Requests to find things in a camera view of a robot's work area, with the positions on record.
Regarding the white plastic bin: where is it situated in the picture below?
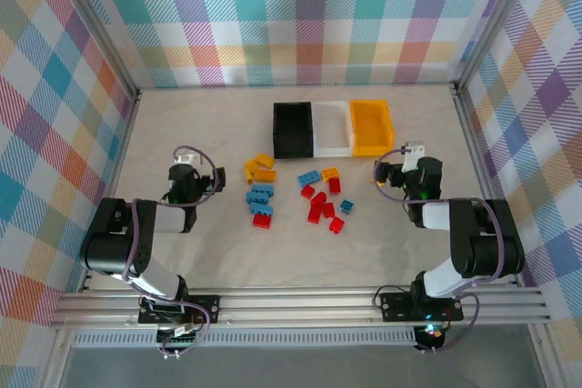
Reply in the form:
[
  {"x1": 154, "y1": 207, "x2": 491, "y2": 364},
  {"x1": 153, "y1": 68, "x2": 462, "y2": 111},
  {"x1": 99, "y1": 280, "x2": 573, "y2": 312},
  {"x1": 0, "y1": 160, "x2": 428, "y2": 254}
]
[{"x1": 311, "y1": 100, "x2": 355, "y2": 158}]

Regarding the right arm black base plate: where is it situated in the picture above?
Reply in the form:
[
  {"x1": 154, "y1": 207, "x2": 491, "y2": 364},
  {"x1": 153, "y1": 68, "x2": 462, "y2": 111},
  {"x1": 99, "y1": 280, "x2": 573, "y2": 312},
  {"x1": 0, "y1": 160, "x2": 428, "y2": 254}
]
[{"x1": 379, "y1": 291, "x2": 465, "y2": 323}]

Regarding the grey slotted cable duct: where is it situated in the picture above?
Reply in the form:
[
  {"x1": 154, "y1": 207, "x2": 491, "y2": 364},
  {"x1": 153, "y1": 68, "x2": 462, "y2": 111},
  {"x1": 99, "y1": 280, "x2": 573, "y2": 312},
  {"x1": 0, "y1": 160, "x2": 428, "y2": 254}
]
[{"x1": 71, "y1": 331, "x2": 418, "y2": 347}]

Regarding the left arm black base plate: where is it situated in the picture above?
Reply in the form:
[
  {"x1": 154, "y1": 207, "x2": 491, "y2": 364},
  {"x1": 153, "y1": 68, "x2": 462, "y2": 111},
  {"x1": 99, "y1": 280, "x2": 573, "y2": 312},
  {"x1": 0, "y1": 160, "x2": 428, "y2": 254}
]
[{"x1": 137, "y1": 294, "x2": 222, "y2": 326}]

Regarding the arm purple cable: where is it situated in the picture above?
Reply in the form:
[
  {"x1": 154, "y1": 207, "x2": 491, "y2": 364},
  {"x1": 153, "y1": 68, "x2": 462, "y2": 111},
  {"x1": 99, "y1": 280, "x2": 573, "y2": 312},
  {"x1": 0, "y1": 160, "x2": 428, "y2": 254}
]
[
  {"x1": 372, "y1": 145, "x2": 507, "y2": 356},
  {"x1": 122, "y1": 144, "x2": 219, "y2": 360}
]

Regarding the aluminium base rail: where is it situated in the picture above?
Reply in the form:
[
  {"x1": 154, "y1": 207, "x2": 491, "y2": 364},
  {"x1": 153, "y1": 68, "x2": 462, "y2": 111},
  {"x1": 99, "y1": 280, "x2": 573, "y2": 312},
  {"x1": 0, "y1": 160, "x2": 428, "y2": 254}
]
[{"x1": 49, "y1": 287, "x2": 552, "y2": 329}]

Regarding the black plastic bin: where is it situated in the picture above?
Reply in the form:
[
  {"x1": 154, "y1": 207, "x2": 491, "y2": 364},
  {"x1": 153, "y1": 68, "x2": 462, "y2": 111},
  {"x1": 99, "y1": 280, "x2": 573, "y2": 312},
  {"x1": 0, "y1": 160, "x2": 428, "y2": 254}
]
[{"x1": 272, "y1": 101, "x2": 316, "y2": 161}]

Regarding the yellow plastic bin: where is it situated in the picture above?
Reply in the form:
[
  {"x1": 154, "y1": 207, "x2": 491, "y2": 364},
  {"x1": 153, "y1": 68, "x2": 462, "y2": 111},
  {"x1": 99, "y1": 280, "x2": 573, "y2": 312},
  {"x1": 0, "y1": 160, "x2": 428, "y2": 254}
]
[{"x1": 348, "y1": 99, "x2": 396, "y2": 158}]

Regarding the aluminium side rail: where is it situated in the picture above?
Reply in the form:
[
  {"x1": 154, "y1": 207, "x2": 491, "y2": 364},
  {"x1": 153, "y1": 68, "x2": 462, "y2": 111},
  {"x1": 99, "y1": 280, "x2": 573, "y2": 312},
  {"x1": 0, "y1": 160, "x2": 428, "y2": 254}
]
[
  {"x1": 77, "y1": 87, "x2": 143, "y2": 293},
  {"x1": 451, "y1": 83, "x2": 524, "y2": 289}
]

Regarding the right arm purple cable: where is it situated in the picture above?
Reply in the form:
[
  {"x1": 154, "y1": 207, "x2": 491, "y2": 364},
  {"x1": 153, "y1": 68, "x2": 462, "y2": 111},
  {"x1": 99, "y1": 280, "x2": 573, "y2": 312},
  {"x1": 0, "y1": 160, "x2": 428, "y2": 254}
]
[{"x1": 372, "y1": 145, "x2": 507, "y2": 356}]

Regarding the aluminium frame post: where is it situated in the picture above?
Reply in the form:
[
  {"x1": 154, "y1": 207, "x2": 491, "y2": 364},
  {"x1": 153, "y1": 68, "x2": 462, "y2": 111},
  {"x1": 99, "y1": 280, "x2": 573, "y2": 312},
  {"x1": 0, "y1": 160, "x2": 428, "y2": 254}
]
[
  {"x1": 453, "y1": 0, "x2": 542, "y2": 89},
  {"x1": 52, "y1": 0, "x2": 141, "y2": 98}
]

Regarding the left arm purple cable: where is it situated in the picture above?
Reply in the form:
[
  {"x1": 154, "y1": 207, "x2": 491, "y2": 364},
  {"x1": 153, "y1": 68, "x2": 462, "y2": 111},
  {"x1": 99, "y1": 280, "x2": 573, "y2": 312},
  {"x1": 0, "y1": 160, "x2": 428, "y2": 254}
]
[{"x1": 122, "y1": 144, "x2": 219, "y2": 360}]

